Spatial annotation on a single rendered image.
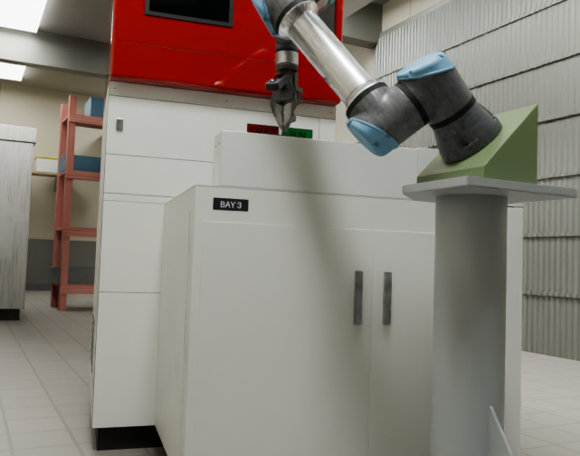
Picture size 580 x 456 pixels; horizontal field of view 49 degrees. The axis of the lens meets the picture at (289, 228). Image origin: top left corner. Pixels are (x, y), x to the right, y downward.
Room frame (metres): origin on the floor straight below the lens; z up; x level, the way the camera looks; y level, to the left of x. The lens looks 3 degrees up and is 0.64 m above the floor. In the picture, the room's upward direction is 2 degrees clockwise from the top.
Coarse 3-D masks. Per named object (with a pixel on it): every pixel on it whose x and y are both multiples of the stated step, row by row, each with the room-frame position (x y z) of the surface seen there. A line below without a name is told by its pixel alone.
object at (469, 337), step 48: (432, 192) 1.38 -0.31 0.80; (480, 192) 1.35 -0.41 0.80; (528, 192) 1.32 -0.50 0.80; (576, 192) 1.39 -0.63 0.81; (480, 240) 1.38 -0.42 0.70; (480, 288) 1.38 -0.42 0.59; (480, 336) 1.38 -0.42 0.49; (432, 384) 1.47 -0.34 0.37; (480, 384) 1.38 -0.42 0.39; (432, 432) 1.46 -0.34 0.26; (480, 432) 1.38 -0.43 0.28
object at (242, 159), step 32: (224, 160) 1.56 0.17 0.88; (256, 160) 1.59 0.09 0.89; (288, 160) 1.61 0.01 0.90; (320, 160) 1.64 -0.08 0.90; (352, 160) 1.67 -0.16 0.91; (384, 160) 1.70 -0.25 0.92; (416, 160) 1.73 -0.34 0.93; (320, 192) 1.64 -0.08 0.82; (352, 192) 1.67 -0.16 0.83; (384, 192) 1.70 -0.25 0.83
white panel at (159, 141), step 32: (128, 96) 2.09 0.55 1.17; (160, 96) 2.13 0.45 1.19; (192, 96) 2.16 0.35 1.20; (224, 96) 2.19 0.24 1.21; (128, 128) 2.10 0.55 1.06; (160, 128) 2.13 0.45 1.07; (192, 128) 2.16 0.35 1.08; (224, 128) 2.20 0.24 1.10; (320, 128) 2.31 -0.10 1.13; (128, 160) 2.10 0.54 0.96; (160, 160) 2.13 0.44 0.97; (192, 160) 2.17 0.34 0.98; (128, 192) 2.10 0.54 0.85; (160, 192) 2.13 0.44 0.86
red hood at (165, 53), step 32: (128, 0) 2.04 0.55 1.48; (160, 0) 2.07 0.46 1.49; (192, 0) 2.10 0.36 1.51; (224, 0) 2.14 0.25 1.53; (128, 32) 2.04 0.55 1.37; (160, 32) 2.07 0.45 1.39; (192, 32) 2.11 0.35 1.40; (224, 32) 2.14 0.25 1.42; (256, 32) 2.18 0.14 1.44; (128, 64) 2.04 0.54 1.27; (160, 64) 2.08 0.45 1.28; (192, 64) 2.11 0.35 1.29; (224, 64) 2.14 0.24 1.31; (256, 64) 2.18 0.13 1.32; (256, 96) 2.21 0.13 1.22; (320, 96) 2.25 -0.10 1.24
